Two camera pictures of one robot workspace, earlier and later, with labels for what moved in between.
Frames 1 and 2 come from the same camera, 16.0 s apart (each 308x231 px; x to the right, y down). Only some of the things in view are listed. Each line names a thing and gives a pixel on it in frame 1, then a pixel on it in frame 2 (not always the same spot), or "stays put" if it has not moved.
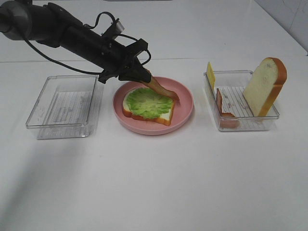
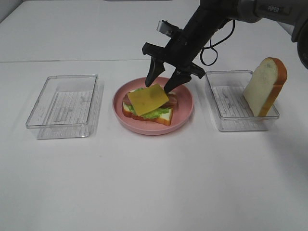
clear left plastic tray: x=67 y=106 stays put
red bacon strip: x=227 y=120 -> x=173 y=101
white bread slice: x=165 y=119 stays put
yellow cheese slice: x=211 y=76 -> x=146 y=100
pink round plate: x=182 y=109 stays put
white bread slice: x=265 y=86 stays put
